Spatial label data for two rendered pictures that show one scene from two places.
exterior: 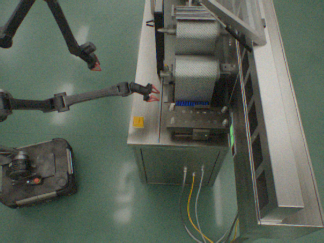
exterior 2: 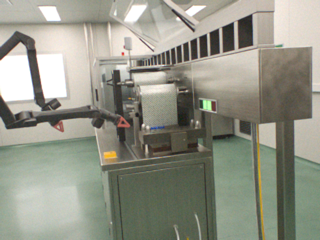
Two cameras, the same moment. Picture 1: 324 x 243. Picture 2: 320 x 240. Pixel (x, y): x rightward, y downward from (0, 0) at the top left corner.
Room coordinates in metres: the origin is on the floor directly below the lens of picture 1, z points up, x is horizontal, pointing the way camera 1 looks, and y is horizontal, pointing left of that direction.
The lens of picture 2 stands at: (-0.78, 0.41, 1.34)
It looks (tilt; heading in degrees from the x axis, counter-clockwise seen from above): 8 degrees down; 341
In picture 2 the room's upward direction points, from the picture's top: 4 degrees counter-clockwise
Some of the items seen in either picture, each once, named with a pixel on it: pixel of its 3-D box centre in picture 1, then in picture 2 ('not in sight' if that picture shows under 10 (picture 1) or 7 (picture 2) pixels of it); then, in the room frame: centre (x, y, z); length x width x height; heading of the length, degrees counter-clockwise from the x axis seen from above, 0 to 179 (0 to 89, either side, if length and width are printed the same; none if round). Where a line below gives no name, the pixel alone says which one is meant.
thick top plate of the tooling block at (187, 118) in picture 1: (198, 119); (172, 134); (0.93, -0.24, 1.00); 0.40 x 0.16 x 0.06; 85
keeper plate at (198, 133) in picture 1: (200, 134); (178, 142); (0.83, -0.24, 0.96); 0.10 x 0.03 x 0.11; 85
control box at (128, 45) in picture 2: not in sight; (127, 44); (1.67, -0.17, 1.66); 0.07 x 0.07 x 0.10; 64
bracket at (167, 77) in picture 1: (168, 86); (134, 125); (1.16, -0.05, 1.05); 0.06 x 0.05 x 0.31; 85
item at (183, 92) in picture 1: (193, 94); (160, 115); (1.05, -0.21, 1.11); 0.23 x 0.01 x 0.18; 85
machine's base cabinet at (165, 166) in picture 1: (180, 54); (134, 172); (2.05, -0.23, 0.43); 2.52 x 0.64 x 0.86; 175
